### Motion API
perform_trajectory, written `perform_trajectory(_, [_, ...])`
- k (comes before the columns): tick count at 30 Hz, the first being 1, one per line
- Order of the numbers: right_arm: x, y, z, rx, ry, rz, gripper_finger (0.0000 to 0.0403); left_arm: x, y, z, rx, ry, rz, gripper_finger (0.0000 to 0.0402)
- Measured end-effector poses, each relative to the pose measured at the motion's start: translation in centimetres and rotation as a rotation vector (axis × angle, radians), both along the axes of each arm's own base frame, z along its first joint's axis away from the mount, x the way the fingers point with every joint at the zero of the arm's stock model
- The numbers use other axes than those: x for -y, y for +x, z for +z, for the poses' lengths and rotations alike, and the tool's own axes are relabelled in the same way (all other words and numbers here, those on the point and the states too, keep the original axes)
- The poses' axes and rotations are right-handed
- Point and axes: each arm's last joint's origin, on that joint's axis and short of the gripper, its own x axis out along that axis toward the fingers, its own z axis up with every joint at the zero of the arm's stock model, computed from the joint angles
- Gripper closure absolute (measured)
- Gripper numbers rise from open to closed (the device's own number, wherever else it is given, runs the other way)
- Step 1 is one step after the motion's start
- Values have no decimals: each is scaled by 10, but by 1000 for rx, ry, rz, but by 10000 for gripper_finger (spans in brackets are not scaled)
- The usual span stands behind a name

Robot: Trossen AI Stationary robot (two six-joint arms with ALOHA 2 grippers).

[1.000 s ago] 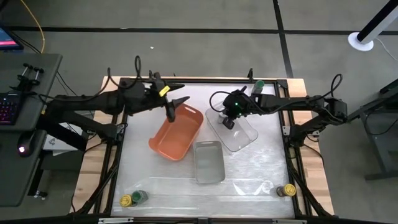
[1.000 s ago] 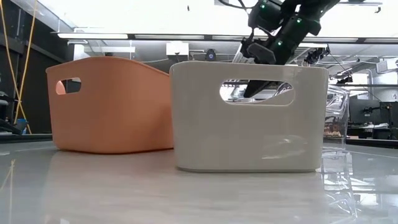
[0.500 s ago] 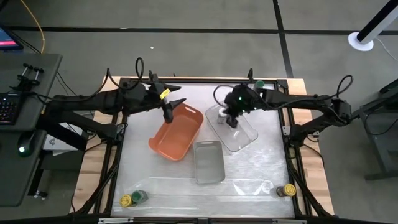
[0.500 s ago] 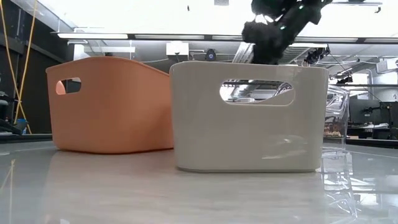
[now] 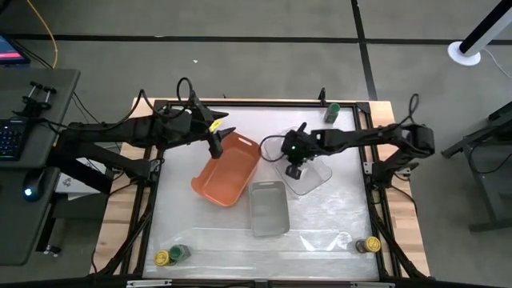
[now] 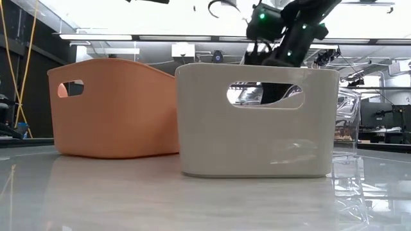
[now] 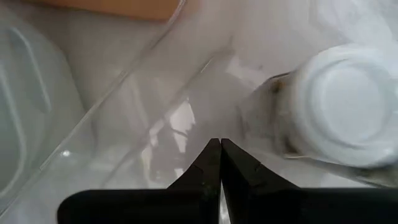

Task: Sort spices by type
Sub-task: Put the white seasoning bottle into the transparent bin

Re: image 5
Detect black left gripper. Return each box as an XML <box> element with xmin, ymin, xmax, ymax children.
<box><xmin>186</xmin><ymin>102</ymin><xmax>237</xmax><ymax>159</ymax></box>

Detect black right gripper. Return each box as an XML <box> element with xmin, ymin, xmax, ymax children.
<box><xmin>281</xmin><ymin>122</ymin><xmax>321</xmax><ymax>181</ymax></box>

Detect green-lid spice jar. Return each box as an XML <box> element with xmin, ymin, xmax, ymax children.
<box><xmin>168</xmin><ymin>243</ymin><xmax>193</xmax><ymax>264</ymax></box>
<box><xmin>323</xmin><ymin>102</ymin><xmax>342</xmax><ymax>124</ymax></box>

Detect yellow-lid spice jar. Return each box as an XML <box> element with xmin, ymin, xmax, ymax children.
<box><xmin>354</xmin><ymin>235</ymin><xmax>382</xmax><ymax>254</ymax></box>
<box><xmin>154</xmin><ymin>249</ymin><xmax>173</xmax><ymax>268</ymax></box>

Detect clear plastic bin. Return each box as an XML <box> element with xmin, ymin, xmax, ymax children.
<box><xmin>262</xmin><ymin>126</ymin><xmax>334</xmax><ymax>197</ymax></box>

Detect grey plastic bin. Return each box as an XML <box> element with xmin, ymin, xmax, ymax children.
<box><xmin>248</xmin><ymin>180</ymin><xmax>291</xmax><ymax>238</ymax></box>

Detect orange plastic bin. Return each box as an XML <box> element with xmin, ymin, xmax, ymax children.
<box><xmin>190</xmin><ymin>131</ymin><xmax>262</xmax><ymax>208</ymax></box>

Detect white plastic table cover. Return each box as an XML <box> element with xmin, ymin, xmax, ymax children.
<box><xmin>142</xmin><ymin>104</ymin><xmax>380</xmax><ymax>281</ymax></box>

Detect white printed paper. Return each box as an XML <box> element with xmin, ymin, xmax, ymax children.
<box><xmin>55</xmin><ymin>178</ymin><xmax>101</xmax><ymax>201</ymax></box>

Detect black clamp stand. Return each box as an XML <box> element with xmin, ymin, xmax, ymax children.
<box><xmin>11</xmin><ymin>81</ymin><xmax>58</xmax><ymax>119</ymax></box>

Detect black computer mouse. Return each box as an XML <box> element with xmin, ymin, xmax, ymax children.
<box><xmin>22</xmin><ymin>170</ymin><xmax>47</xmax><ymax>203</ymax></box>

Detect white round pole base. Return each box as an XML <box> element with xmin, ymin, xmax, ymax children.
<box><xmin>446</xmin><ymin>40</ymin><xmax>482</xmax><ymax>67</ymax></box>

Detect dark equipment cart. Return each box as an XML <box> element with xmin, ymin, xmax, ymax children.
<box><xmin>441</xmin><ymin>99</ymin><xmax>512</xmax><ymax>233</ymax></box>

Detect backlit black keyboard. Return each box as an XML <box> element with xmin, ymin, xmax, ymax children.
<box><xmin>0</xmin><ymin>118</ymin><xmax>29</xmax><ymax>162</ymax></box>

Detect computer monitor screen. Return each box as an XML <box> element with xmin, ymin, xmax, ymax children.
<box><xmin>0</xmin><ymin>34</ymin><xmax>32</xmax><ymax>67</ymax></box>

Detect grey side desk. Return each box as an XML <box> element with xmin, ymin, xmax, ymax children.
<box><xmin>0</xmin><ymin>67</ymin><xmax>81</xmax><ymax>267</ymax></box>

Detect black and white pole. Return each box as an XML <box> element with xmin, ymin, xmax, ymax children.
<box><xmin>458</xmin><ymin>0</ymin><xmax>512</xmax><ymax>57</ymax></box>

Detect black aluminium table frame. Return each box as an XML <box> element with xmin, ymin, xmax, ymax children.
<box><xmin>94</xmin><ymin>90</ymin><xmax>431</xmax><ymax>288</ymax></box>

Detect yellow cable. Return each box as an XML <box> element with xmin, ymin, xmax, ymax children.
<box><xmin>26</xmin><ymin>0</ymin><xmax>59</xmax><ymax>69</ymax></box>

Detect white cable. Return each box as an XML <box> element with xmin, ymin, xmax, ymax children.
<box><xmin>482</xmin><ymin>47</ymin><xmax>512</xmax><ymax>81</ymax></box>

